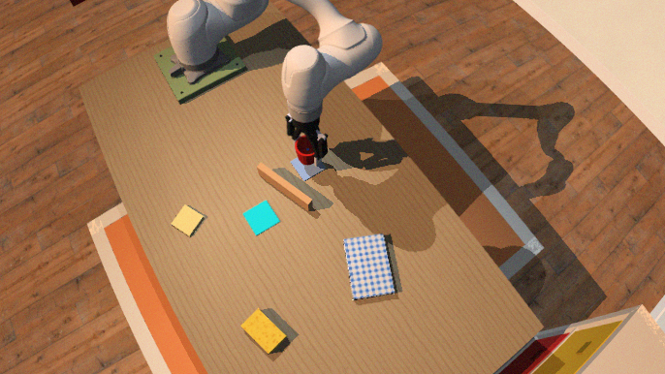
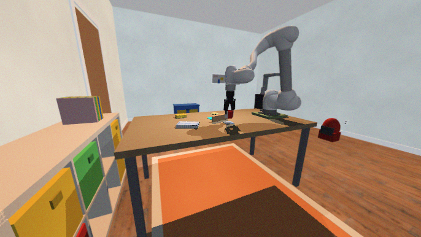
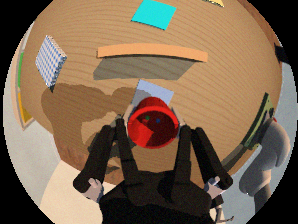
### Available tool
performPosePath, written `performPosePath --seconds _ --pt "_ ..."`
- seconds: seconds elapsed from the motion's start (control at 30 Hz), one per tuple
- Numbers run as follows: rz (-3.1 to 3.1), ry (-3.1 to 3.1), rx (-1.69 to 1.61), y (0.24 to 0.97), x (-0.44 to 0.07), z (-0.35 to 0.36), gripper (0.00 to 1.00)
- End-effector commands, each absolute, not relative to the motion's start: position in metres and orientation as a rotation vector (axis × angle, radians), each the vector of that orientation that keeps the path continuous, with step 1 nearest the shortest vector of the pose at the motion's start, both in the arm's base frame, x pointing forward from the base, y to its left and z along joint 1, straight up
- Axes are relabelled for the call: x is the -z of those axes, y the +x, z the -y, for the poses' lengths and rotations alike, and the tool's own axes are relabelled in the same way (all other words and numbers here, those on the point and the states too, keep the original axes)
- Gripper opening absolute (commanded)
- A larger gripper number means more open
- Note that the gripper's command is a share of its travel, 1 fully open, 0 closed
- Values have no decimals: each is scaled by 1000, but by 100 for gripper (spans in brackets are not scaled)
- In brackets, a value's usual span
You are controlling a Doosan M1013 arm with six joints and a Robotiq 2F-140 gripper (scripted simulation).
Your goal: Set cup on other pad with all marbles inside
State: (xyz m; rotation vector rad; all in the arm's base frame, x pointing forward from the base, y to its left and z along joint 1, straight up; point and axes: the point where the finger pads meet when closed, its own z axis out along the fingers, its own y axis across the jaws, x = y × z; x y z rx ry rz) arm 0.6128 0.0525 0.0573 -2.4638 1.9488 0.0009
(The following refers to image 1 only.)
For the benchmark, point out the yellow sponge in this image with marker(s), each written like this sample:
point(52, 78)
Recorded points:
point(263, 331)

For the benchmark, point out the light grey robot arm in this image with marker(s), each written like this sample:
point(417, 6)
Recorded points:
point(196, 27)

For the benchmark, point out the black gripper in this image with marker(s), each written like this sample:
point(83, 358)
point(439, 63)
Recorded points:
point(311, 130)

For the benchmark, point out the blue and white checkered cloth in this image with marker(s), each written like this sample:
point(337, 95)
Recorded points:
point(368, 266)

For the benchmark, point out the pale yellow square pad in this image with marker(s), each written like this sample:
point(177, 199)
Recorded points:
point(187, 220)

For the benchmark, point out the red cup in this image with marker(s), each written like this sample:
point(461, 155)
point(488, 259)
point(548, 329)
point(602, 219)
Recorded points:
point(304, 156)

